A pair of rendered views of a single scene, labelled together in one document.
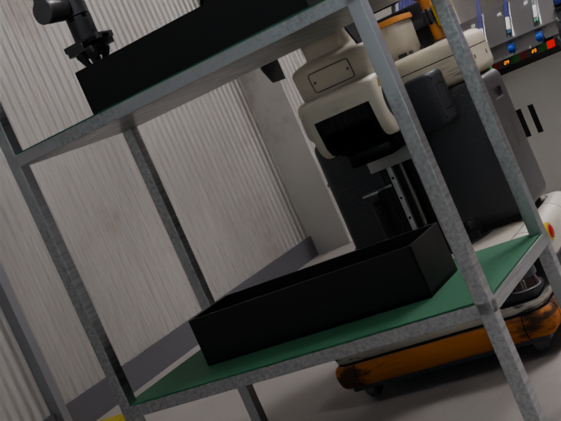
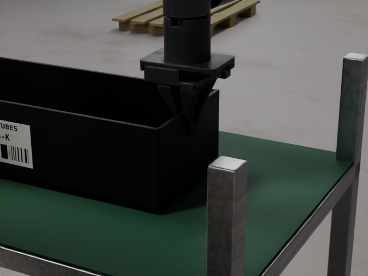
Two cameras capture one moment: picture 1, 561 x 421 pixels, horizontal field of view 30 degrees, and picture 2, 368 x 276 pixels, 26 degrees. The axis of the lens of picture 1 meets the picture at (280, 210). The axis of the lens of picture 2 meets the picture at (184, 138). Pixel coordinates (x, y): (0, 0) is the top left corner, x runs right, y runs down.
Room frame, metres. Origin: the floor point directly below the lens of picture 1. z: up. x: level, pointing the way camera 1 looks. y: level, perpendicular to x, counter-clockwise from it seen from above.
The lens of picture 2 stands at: (3.33, 0.19, 1.39)
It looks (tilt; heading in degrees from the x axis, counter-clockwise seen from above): 21 degrees down; 177
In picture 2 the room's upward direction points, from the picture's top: straight up
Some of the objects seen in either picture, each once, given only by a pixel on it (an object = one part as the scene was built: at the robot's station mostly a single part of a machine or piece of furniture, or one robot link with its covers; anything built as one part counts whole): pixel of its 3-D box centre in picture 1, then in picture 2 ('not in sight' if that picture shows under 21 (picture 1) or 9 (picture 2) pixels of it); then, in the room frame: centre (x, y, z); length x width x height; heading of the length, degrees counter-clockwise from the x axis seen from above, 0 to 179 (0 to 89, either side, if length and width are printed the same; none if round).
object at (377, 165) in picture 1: (388, 119); not in sight; (2.74, -0.36, 0.68); 0.28 x 0.27 x 0.25; 60
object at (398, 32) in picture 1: (376, 48); not in sight; (3.02, -0.44, 0.87); 0.23 x 0.15 x 0.11; 60
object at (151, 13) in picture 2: not in sight; (189, 15); (-2.67, 0.55, 0.05); 1.12 x 0.76 x 0.10; 153
